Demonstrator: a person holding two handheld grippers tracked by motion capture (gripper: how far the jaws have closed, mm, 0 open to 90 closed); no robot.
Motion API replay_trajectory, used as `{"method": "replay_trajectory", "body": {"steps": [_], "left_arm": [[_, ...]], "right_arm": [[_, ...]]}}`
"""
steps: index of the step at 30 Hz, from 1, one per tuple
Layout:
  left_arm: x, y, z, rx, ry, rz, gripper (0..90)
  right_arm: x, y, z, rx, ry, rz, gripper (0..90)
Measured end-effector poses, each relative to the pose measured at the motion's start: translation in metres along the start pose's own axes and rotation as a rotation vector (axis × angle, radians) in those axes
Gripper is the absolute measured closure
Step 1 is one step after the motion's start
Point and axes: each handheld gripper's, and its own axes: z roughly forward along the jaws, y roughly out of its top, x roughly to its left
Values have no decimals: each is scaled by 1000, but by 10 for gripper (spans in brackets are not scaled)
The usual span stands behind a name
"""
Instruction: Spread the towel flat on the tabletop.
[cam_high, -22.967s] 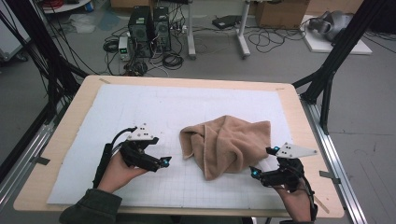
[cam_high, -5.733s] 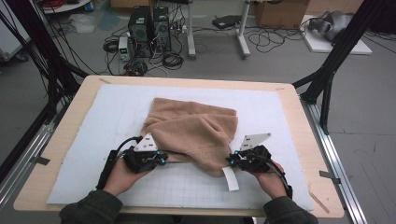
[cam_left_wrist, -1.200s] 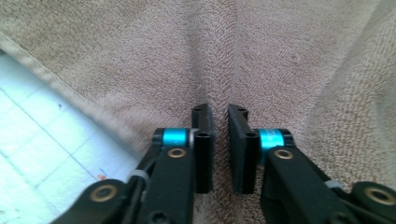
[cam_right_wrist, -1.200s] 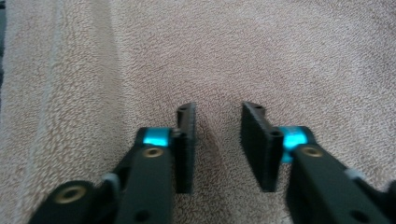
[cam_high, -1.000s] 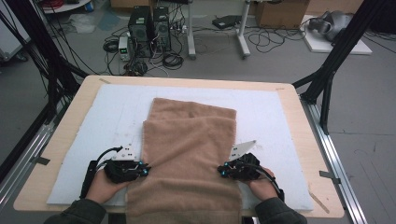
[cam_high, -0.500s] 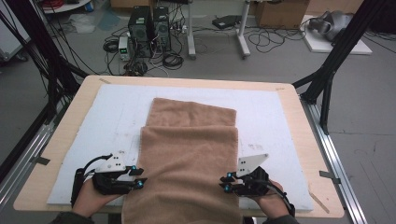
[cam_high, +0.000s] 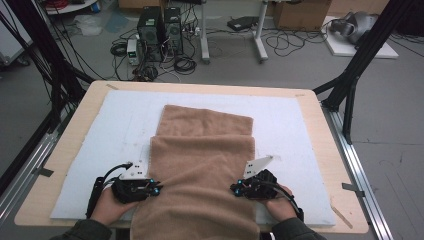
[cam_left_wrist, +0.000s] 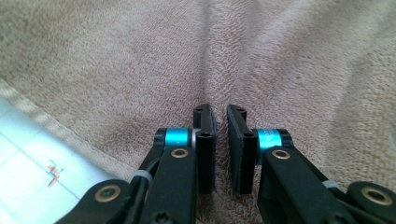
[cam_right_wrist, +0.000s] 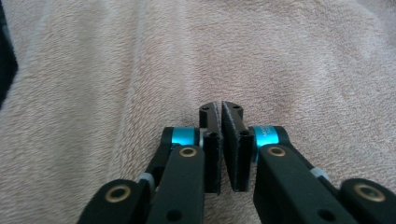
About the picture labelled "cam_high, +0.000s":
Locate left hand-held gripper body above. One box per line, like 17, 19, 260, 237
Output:
110, 160, 152, 205

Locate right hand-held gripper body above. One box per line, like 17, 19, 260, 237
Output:
243, 155, 285, 201

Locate brown towel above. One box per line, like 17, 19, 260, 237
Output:
129, 104, 261, 240

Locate person's right hand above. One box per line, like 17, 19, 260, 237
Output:
264, 184, 299, 223

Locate person's left hand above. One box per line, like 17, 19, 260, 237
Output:
90, 186, 141, 226

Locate white foam mat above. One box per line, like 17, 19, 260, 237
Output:
49, 89, 338, 228

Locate grey tape piece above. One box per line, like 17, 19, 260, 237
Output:
33, 166, 54, 178
341, 182, 366, 198

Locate white power supply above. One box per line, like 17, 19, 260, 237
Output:
126, 38, 143, 66

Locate white desk leg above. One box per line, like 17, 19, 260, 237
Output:
199, 0, 212, 65
254, 0, 269, 64

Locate black computer tower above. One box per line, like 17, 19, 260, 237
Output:
163, 7, 184, 56
137, 6, 164, 63

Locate white floor board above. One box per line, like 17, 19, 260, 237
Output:
321, 15, 400, 60

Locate black flat device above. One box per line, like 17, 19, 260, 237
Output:
227, 15, 259, 33

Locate blue sheet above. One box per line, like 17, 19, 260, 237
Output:
105, 12, 130, 34

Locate clear plastic bag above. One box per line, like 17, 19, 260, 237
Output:
73, 14, 104, 37

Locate cardboard box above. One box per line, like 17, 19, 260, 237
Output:
273, 0, 333, 32

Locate grey plastic device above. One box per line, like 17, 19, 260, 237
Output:
329, 11, 379, 44

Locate white cabinet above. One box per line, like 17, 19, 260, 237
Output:
0, 13, 34, 66

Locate round white table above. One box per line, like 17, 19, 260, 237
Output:
43, 0, 101, 16

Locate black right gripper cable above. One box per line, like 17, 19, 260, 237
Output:
263, 179, 305, 223

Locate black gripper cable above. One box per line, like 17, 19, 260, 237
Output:
85, 161, 134, 219
263, 179, 305, 223

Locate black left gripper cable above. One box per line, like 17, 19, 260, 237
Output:
85, 161, 134, 219

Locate aluminium rail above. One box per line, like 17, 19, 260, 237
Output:
321, 103, 396, 240
0, 131, 59, 228

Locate tangled cable bundle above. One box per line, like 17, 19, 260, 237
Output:
132, 64, 159, 83

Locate black cable coil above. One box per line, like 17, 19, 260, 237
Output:
173, 56, 198, 76
109, 42, 128, 58

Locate loose black floor cables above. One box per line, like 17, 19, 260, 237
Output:
265, 28, 329, 58

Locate black metal frame post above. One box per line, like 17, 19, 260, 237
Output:
312, 0, 424, 145
0, 0, 96, 198

